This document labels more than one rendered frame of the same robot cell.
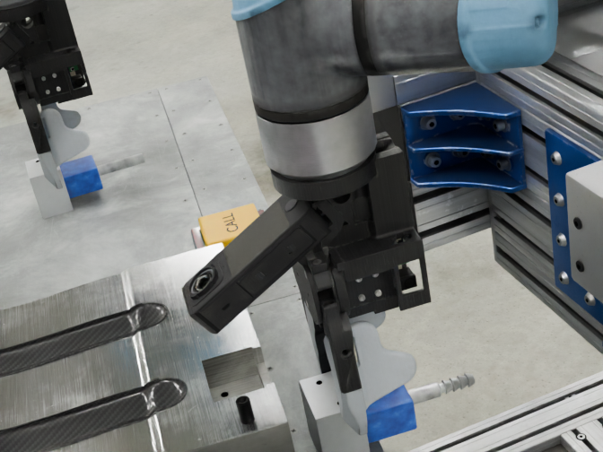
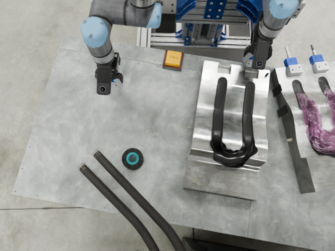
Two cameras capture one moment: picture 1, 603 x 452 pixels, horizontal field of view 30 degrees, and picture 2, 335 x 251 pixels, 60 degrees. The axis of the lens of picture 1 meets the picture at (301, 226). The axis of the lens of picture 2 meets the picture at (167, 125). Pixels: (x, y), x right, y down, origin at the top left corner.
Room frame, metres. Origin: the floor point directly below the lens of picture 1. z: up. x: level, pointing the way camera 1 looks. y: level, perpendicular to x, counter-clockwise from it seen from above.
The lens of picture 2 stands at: (0.82, 0.67, 1.90)
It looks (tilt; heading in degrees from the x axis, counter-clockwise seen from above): 73 degrees down; 286
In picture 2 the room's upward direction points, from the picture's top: 2 degrees clockwise
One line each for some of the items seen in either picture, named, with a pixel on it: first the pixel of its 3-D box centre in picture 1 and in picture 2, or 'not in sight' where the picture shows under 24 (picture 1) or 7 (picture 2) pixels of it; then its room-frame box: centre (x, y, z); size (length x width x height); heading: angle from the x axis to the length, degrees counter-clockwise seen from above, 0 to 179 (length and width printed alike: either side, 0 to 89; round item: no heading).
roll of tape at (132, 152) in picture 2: not in sight; (132, 159); (0.99, 0.52, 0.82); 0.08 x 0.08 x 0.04
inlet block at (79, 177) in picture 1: (89, 174); (114, 78); (1.17, 0.23, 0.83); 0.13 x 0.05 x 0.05; 103
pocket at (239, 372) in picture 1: (241, 392); (250, 74); (0.66, 0.07, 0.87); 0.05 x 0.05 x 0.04; 8
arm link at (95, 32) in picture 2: not in sight; (96, 36); (1.17, 0.25, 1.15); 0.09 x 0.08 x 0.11; 101
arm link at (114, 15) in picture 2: not in sight; (108, 10); (1.17, 0.15, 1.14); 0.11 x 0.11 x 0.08; 11
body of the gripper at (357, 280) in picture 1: (346, 230); (263, 37); (0.66, -0.03, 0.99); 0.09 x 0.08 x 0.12; 99
